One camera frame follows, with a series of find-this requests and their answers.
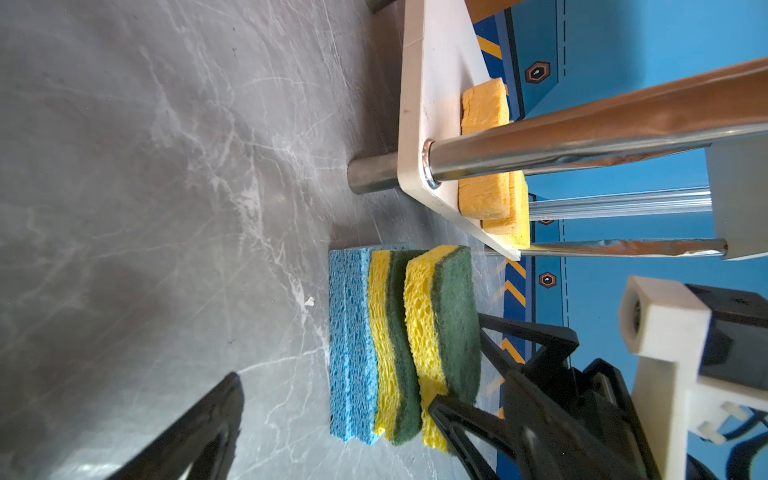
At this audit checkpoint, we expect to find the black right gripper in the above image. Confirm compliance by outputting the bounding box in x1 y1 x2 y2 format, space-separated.
427 311 661 480

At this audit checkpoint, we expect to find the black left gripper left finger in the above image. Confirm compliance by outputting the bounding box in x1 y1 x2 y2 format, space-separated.
110 372 245 479

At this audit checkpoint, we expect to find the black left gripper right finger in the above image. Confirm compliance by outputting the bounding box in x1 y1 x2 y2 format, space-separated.
502 370 642 479

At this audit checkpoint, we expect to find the green scrub sponge top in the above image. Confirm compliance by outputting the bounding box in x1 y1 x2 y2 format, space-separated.
404 245 481 454

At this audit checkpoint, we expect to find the orange cellulose sponge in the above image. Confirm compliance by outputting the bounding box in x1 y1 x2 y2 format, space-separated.
457 77 512 221
481 171 531 250

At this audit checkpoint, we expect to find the yellow green sponge middle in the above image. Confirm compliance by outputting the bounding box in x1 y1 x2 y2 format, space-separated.
367 249 423 446

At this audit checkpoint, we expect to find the blue sponge bottom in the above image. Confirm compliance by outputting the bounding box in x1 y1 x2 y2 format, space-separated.
328 243 417 445

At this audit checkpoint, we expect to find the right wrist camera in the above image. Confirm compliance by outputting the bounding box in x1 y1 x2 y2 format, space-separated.
619 276 767 479

